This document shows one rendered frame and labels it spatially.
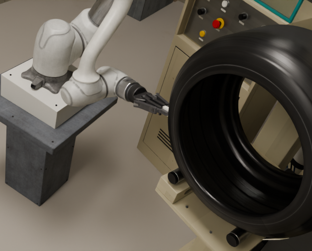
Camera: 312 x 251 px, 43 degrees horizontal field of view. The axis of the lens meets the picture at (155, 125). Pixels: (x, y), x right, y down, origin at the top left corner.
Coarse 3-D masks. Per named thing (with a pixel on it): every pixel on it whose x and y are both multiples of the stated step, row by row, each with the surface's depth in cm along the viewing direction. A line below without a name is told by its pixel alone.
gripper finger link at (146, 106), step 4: (136, 100) 146; (140, 104) 145; (144, 104) 144; (148, 104) 144; (140, 108) 146; (144, 108) 145; (148, 108) 144; (152, 108) 143; (156, 108) 142; (152, 112) 143
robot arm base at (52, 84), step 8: (32, 64) 173; (24, 72) 173; (32, 72) 173; (72, 72) 184; (32, 80) 173; (40, 80) 170; (48, 80) 171; (56, 80) 173; (64, 80) 177; (32, 88) 169; (48, 88) 172; (56, 88) 173
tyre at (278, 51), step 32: (256, 32) 102; (288, 32) 103; (192, 64) 111; (224, 64) 102; (256, 64) 96; (288, 64) 92; (192, 96) 134; (224, 96) 142; (288, 96) 91; (192, 128) 138; (224, 128) 146; (192, 160) 136; (224, 160) 144; (256, 160) 140; (224, 192) 134; (256, 192) 137; (288, 192) 133; (256, 224) 110; (288, 224) 103
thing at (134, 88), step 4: (136, 84) 152; (132, 88) 150; (136, 88) 150; (140, 88) 150; (144, 88) 152; (128, 92) 151; (132, 92) 150; (136, 92) 150; (140, 92) 151; (144, 92) 153; (148, 92) 153; (128, 96) 151; (132, 96) 150; (136, 96) 149; (140, 96) 149; (132, 100) 150; (140, 100) 148; (144, 100) 147
